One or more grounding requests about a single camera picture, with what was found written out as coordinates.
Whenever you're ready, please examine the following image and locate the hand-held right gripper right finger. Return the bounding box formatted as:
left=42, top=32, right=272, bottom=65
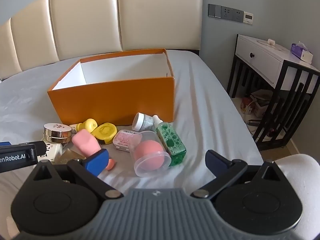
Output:
left=191, top=149, right=282, bottom=200

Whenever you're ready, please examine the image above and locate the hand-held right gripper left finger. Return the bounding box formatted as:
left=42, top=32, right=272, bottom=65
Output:
left=32, top=149, right=124, bottom=199

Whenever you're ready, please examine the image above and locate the white printed carton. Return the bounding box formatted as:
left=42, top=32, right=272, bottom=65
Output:
left=37, top=142, right=63, bottom=162

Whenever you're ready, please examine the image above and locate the green soap bottle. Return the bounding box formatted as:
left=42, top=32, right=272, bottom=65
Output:
left=152, top=115, right=187, bottom=167

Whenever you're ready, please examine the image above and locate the clear container with pink sponge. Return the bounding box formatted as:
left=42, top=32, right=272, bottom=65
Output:
left=133, top=131, right=172, bottom=178

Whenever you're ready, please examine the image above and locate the orange cardboard box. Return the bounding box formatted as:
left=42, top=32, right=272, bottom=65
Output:
left=47, top=48, right=175, bottom=128

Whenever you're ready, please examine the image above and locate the gold round compact jar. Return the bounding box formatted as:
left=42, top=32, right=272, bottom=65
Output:
left=41, top=122, right=73, bottom=144

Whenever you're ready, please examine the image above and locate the pink tube bottle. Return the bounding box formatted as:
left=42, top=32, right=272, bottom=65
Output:
left=72, top=129, right=117, bottom=172

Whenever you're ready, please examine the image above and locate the clear plastic packet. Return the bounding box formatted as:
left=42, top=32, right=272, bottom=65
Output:
left=55, top=148, right=87, bottom=166

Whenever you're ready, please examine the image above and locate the yellow round case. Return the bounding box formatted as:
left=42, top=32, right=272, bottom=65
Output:
left=91, top=122, right=118, bottom=145

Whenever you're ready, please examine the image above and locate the pink flat tin case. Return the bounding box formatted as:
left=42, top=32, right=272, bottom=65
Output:
left=112, top=129, right=143, bottom=153

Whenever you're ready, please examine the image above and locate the small yellow bottle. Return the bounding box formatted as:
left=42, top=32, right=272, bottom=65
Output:
left=76, top=119, right=98, bottom=132

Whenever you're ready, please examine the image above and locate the silver hair dryer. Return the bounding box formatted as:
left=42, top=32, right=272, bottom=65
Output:
left=246, top=119, right=266, bottom=131

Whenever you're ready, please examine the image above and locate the small white jar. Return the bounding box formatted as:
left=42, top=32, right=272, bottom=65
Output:
left=132, top=112, right=154, bottom=132

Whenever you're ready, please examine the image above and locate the white round object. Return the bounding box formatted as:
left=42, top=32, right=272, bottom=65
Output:
left=277, top=153, right=320, bottom=232

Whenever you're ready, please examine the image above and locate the cream padded headboard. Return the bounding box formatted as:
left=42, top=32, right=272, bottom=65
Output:
left=0, top=0, right=204, bottom=82

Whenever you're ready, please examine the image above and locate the purple tissue pack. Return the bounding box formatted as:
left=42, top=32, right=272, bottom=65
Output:
left=290, top=42, right=314, bottom=65

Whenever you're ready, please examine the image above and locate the white nightstand with black frame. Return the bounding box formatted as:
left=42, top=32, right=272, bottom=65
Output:
left=226, top=34, right=320, bottom=151

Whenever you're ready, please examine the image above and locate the grey wall switch panel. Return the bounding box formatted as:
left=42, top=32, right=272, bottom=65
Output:
left=208, top=3, right=245, bottom=23

